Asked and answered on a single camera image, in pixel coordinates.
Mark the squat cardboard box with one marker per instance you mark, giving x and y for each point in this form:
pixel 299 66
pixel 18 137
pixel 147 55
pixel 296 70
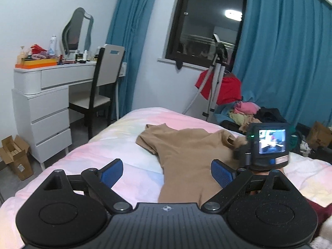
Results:
pixel 317 134

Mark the wide blue curtain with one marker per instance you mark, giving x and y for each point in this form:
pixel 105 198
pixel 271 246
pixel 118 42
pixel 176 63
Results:
pixel 285 57

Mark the tan t-shirt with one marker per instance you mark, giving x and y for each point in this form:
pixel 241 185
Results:
pixel 186 155

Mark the red garment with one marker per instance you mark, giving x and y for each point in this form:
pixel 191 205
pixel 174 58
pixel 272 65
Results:
pixel 229 89

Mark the green cloth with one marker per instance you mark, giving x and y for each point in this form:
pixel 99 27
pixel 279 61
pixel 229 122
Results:
pixel 293 137

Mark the silver tripod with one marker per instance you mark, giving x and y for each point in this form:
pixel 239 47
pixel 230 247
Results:
pixel 217 83

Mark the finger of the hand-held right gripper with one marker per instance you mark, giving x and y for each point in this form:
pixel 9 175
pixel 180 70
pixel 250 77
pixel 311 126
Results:
pixel 240 150

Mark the clear glass bottle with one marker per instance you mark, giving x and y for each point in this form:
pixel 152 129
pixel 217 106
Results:
pixel 21 54

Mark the tall white bottle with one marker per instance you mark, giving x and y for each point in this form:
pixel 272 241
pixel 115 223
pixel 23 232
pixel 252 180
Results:
pixel 53 45

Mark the bed with pink blanket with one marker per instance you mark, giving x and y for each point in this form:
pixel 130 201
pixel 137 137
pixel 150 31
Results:
pixel 85 158

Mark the orange box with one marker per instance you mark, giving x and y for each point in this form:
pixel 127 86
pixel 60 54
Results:
pixel 36 63

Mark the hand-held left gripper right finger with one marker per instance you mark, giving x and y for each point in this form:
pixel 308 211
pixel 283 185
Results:
pixel 221 173

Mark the small white bottle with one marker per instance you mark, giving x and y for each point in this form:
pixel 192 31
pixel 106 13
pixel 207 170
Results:
pixel 85 55

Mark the open tall cardboard box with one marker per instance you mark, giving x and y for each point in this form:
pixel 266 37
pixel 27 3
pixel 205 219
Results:
pixel 18 160

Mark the wavy-edged vanity mirror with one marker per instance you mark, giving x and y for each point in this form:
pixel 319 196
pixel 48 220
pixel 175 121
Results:
pixel 77 31

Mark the pale yellow garment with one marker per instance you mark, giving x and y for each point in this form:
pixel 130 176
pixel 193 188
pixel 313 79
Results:
pixel 241 120

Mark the red packets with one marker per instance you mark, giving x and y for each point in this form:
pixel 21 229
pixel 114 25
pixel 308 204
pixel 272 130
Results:
pixel 39 48

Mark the dark red cloth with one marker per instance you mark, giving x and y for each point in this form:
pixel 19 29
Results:
pixel 320 212

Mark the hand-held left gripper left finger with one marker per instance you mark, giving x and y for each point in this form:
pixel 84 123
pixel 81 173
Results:
pixel 112 173

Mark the white dressing table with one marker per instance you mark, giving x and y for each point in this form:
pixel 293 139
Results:
pixel 49 109

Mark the pink garment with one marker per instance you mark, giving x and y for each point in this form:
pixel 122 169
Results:
pixel 247 106

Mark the black and white chair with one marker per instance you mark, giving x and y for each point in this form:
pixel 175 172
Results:
pixel 109 67

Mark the black garment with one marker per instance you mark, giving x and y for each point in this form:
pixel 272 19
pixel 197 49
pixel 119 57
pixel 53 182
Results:
pixel 272 115

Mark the light blue garment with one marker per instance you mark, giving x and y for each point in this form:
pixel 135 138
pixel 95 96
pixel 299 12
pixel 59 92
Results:
pixel 225 109

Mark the white fluffy cloth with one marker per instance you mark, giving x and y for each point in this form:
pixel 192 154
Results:
pixel 323 241

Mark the narrow blue curtain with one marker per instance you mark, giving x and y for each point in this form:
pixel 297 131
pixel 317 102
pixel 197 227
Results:
pixel 129 31

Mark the black object on windowsill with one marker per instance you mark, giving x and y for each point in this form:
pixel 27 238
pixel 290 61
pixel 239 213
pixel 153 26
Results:
pixel 179 64

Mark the black-framed window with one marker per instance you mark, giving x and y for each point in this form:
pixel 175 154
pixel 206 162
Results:
pixel 207 18

